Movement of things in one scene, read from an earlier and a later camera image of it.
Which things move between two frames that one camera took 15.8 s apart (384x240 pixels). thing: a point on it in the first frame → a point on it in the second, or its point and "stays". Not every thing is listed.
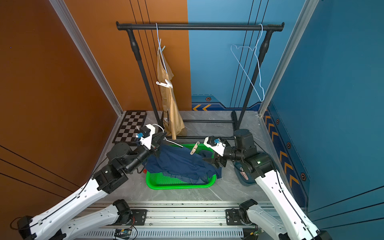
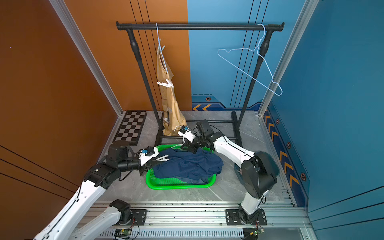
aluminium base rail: x=154 y=220 stays
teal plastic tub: x=244 y=176 stays
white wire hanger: x=161 y=49 stays
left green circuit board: x=123 y=233 stays
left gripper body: x=154 y=149 → x=144 y=168
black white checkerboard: x=130 y=126 stays
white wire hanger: x=165 y=138 → x=183 y=141
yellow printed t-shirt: x=173 y=119 stays
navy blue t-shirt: x=176 y=162 stays
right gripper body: x=221 y=160 → x=198 y=143
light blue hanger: x=258 y=64 → x=263 y=58
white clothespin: x=168 y=84 stays
